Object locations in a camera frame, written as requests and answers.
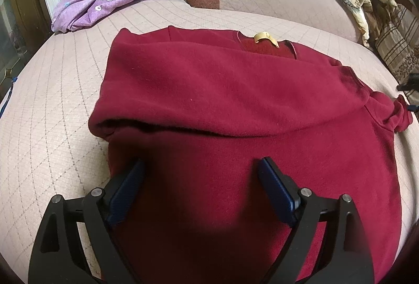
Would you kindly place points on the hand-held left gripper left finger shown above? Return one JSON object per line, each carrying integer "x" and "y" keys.
{"x": 126, "y": 195}

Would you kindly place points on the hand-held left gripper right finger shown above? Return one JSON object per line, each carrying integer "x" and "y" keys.
{"x": 278, "y": 195}

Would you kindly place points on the dark red sweater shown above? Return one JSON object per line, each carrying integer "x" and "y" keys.
{"x": 229, "y": 90}

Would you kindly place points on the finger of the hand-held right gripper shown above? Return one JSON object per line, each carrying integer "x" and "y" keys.
{"x": 410, "y": 81}

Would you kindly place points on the striped floral pillow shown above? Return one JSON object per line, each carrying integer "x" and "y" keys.
{"x": 399, "y": 38}

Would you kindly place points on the pink quilted bed mat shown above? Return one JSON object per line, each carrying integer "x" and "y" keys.
{"x": 59, "y": 113}

